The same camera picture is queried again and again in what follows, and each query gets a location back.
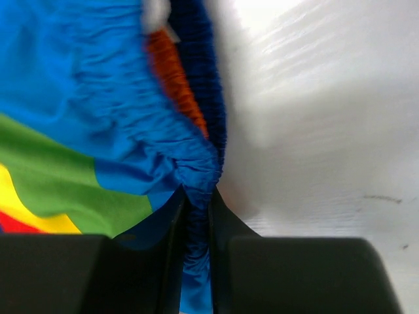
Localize rainbow striped shorts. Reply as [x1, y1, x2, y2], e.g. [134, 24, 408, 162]
[1, 1, 227, 313]

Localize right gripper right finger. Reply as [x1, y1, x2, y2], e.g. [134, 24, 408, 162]
[208, 192, 402, 313]

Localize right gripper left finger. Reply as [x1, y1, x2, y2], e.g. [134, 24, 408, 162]
[1, 190, 187, 313]

